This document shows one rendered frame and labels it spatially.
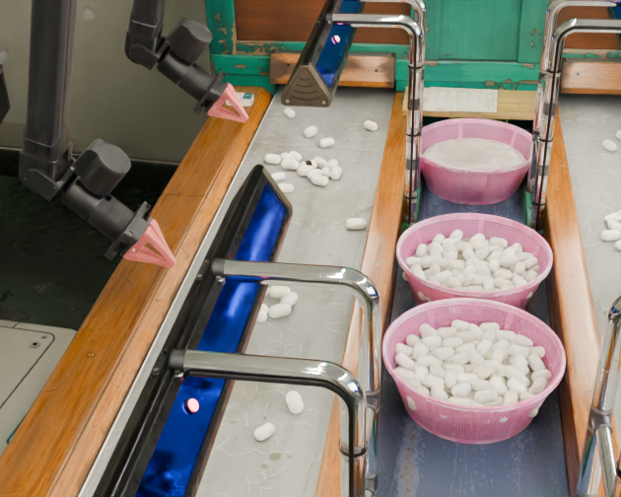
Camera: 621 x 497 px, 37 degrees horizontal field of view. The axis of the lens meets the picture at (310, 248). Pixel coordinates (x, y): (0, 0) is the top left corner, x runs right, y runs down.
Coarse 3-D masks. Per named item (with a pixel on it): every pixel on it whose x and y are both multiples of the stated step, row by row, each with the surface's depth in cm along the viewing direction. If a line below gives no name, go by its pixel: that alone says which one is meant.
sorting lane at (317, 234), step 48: (288, 144) 207; (336, 144) 206; (384, 144) 206; (336, 192) 187; (288, 240) 172; (336, 240) 171; (288, 336) 146; (336, 336) 146; (144, 384) 137; (240, 384) 137; (288, 384) 136; (240, 432) 128; (288, 432) 128; (96, 480) 121; (240, 480) 120; (288, 480) 120
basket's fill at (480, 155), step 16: (448, 144) 206; (464, 144) 206; (480, 144) 208; (496, 144) 207; (432, 160) 201; (448, 160) 199; (464, 160) 201; (480, 160) 198; (496, 160) 200; (512, 160) 200
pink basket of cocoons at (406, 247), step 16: (416, 224) 169; (432, 224) 171; (448, 224) 172; (464, 224) 173; (480, 224) 172; (496, 224) 171; (512, 224) 169; (400, 240) 165; (432, 240) 172; (512, 240) 170; (528, 240) 167; (544, 240) 163; (400, 256) 160; (544, 256) 162; (544, 272) 154; (416, 288) 158; (432, 288) 154; (448, 288) 151; (528, 288) 152; (512, 304) 154
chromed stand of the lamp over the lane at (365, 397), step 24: (216, 264) 93; (240, 264) 93; (264, 264) 93; (288, 264) 93; (312, 264) 93; (336, 288) 92; (360, 288) 92; (360, 312) 93; (360, 336) 95; (192, 360) 80; (216, 360) 80; (240, 360) 80; (264, 360) 80; (288, 360) 80; (312, 360) 80; (360, 360) 97; (312, 384) 78; (336, 384) 79; (360, 384) 80; (360, 408) 80; (360, 432) 81; (360, 456) 83; (360, 480) 84
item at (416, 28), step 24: (360, 0) 175; (384, 0) 174; (408, 0) 174; (336, 24) 163; (360, 24) 162; (384, 24) 161; (408, 24) 161; (408, 72) 166; (408, 96) 168; (408, 120) 170; (408, 144) 172; (408, 168) 175; (408, 192) 177; (408, 216) 180
